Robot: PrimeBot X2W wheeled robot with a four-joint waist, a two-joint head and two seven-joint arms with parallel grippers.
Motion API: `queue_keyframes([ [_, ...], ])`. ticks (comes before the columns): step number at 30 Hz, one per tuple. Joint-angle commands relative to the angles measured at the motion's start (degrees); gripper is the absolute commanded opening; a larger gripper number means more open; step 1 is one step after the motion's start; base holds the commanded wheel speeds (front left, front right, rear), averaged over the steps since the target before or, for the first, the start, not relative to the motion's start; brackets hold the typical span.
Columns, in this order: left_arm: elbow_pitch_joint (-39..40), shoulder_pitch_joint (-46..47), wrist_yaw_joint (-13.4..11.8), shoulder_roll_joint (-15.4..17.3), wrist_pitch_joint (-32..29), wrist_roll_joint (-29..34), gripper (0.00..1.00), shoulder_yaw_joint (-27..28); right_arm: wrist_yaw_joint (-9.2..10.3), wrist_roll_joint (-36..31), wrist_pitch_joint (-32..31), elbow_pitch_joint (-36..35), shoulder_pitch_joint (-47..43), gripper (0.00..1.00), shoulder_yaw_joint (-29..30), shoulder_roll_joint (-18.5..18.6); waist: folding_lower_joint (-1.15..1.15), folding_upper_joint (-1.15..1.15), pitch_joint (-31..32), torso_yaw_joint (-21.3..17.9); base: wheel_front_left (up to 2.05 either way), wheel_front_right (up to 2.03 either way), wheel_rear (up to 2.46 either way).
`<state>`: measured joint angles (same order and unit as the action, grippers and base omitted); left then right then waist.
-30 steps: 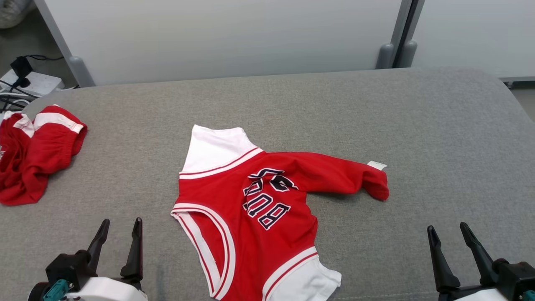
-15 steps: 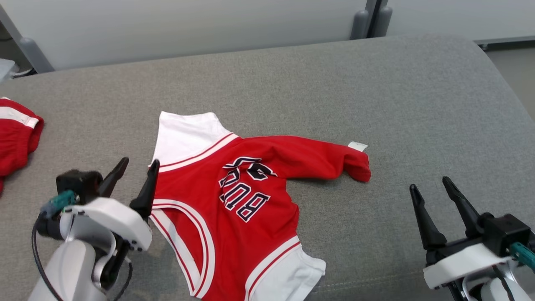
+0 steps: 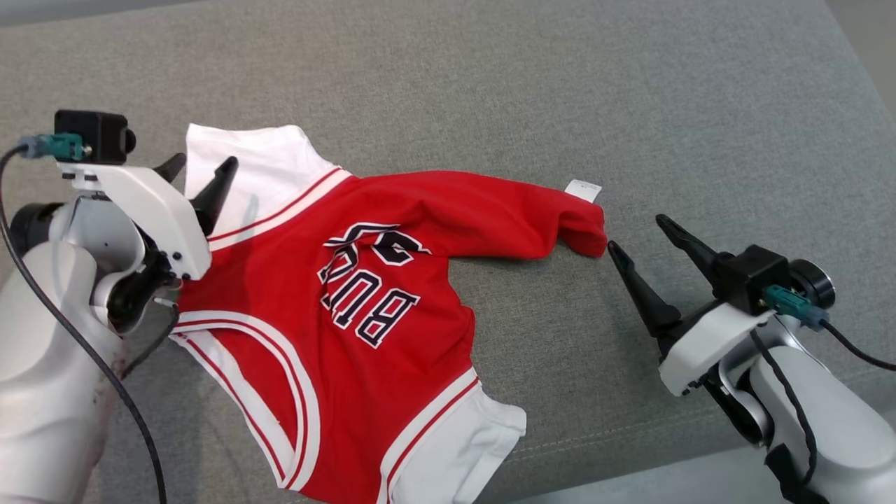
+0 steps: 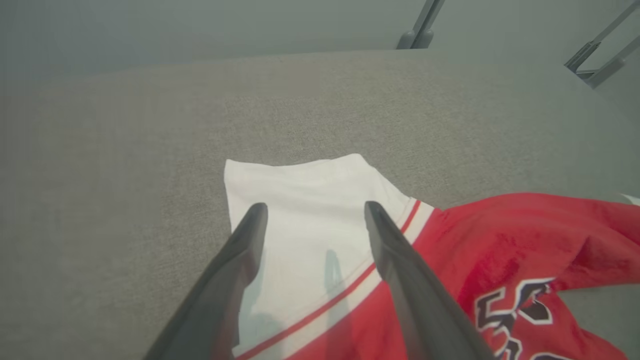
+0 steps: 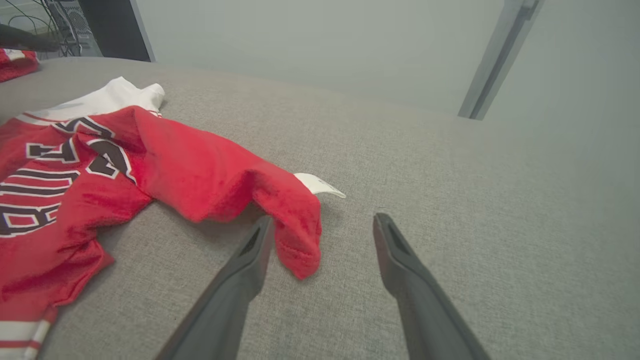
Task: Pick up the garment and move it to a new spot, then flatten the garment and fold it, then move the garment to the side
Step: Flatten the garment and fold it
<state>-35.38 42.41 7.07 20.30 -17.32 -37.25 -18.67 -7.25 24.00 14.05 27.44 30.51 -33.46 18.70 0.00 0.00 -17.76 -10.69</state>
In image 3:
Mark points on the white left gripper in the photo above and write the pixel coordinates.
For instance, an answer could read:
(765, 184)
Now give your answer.
(161, 217)

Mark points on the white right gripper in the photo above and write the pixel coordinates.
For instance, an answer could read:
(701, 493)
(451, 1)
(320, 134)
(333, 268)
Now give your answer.
(693, 350)

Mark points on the red Bulls jersey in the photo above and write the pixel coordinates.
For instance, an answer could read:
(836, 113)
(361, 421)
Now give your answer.
(420, 210)

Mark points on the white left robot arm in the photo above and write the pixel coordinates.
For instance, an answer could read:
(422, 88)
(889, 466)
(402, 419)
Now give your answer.
(42, 364)

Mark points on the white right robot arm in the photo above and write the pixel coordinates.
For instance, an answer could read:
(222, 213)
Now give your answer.
(840, 434)

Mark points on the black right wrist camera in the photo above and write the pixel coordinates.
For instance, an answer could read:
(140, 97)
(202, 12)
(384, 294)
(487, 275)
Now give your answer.
(752, 276)

